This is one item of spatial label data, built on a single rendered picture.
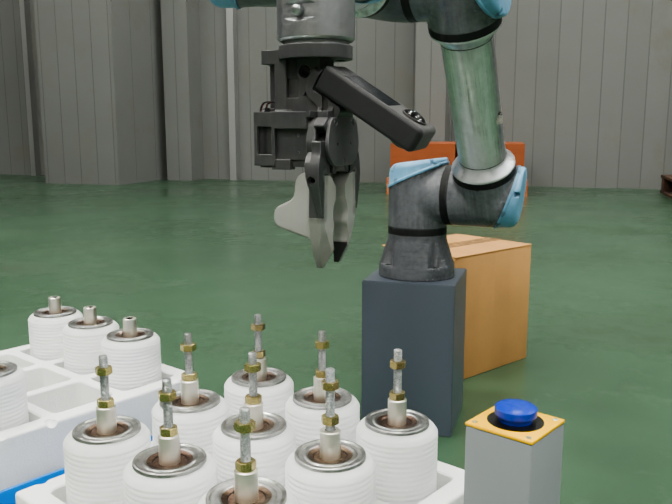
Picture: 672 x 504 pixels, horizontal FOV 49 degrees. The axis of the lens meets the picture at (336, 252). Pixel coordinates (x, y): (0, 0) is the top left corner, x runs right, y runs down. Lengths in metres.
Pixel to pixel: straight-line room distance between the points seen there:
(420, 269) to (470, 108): 0.33
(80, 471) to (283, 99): 0.46
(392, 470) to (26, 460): 0.53
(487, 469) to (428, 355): 0.71
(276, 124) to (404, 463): 0.40
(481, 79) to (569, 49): 6.35
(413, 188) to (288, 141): 0.72
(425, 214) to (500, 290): 0.49
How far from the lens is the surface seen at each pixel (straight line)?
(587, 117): 7.55
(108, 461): 0.87
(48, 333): 1.43
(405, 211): 1.42
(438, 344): 1.42
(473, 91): 1.25
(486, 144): 1.31
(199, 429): 0.93
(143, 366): 1.25
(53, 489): 0.95
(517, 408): 0.73
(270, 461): 0.85
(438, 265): 1.44
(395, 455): 0.85
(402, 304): 1.41
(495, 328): 1.85
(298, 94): 0.73
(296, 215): 0.71
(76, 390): 1.30
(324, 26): 0.70
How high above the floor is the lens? 0.59
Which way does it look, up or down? 10 degrees down
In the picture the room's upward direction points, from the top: straight up
